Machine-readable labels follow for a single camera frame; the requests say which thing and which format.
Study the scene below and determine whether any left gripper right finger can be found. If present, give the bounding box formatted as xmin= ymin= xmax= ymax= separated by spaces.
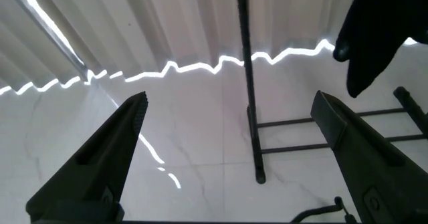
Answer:
xmin=310 ymin=90 xmax=428 ymax=223

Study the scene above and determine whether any black clothes rack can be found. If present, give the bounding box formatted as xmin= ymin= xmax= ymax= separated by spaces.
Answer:
xmin=235 ymin=0 xmax=428 ymax=185

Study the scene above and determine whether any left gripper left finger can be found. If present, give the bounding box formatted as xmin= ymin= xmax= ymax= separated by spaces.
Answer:
xmin=25 ymin=91 xmax=149 ymax=223

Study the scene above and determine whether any black garment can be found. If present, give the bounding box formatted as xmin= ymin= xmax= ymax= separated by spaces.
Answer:
xmin=332 ymin=0 xmax=428 ymax=98

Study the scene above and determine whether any black cable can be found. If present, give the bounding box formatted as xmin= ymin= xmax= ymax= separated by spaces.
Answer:
xmin=290 ymin=196 xmax=358 ymax=223

